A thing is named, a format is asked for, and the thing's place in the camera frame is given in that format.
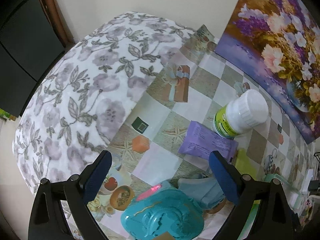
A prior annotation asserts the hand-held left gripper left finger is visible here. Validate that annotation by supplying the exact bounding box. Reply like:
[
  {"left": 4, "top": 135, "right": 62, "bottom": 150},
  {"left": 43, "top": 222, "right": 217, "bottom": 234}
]
[{"left": 29, "top": 150, "right": 113, "bottom": 240}]

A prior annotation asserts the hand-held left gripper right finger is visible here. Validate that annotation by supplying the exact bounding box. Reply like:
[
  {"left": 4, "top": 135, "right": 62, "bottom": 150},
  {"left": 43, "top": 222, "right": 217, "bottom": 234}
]
[{"left": 209, "top": 150, "right": 293, "bottom": 240}]

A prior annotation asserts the blue cloth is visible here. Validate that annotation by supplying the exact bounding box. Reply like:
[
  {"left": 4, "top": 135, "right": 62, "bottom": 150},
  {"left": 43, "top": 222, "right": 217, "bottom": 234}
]
[{"left": 177, "top": 175, "right": 225, "bottom": 210}]

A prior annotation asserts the teal rimmed white tray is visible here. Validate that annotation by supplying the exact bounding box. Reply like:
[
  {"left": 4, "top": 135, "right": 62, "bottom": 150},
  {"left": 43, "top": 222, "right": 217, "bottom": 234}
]
[{"left": 262, "top": 174, "right": 310, "bottom": 210}]

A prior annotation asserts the teal wet wipes pack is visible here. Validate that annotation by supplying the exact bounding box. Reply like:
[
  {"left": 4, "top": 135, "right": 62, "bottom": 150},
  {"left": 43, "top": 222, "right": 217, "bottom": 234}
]
[{"left": 120, "top": 180, "right": 204, "bottom": 239}]

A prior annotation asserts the green tissue packet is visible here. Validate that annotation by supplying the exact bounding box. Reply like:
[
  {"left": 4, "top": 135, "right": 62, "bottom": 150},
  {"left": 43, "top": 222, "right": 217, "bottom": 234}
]
[{"left": 232, "top": 148, "right": 258, "bottom": 178}]

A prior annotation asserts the purple packet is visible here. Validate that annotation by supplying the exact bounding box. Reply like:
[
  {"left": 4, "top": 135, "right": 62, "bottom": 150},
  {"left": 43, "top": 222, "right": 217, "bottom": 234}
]
[{"left": 178, "top": 121, "right": 239, "bottom": 162}]

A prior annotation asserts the white bottle green label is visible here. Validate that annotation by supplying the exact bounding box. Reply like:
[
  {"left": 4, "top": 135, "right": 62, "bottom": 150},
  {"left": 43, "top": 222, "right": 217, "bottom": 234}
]
[{"left": 214, "top": 89, "right": 269, "bottom": 138}]

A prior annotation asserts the white power strip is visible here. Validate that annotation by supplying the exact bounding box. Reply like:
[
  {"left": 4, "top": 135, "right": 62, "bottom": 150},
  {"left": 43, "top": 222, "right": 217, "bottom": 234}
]
[{"left": 303, "top": 168, "right": 316, "bottom": 193}]

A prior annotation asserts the grey floral blanket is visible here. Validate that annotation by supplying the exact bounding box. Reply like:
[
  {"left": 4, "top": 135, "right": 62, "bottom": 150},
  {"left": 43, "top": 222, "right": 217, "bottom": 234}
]
[{"left": 12, "top": 11, "right": 200, "bottom": 220}]

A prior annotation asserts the black cabinet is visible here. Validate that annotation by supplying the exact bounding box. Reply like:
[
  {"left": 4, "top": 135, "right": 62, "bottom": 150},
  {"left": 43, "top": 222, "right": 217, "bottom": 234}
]
[{"left": 0, "top": 0, "right": 68, "bottom": 118}]

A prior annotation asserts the flower painting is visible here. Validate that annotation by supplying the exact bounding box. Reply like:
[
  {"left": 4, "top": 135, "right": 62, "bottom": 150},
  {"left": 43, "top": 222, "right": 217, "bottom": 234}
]
[{"left": 215, "top": 0, "right": 320, "bottom": 144}]

